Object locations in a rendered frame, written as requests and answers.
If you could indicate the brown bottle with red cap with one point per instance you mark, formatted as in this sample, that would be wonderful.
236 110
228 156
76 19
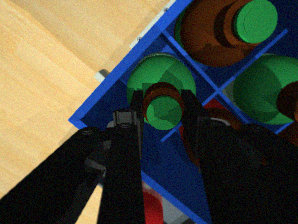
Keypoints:
216 110
263 161

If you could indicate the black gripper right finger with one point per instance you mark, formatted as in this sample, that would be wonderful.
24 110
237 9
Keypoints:
234 191

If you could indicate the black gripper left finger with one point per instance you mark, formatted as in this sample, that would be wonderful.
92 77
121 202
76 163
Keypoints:
58 189

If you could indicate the red cola bottle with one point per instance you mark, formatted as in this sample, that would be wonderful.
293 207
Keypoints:
153 205

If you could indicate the dark grey tray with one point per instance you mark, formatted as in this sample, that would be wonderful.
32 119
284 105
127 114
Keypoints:
171 214

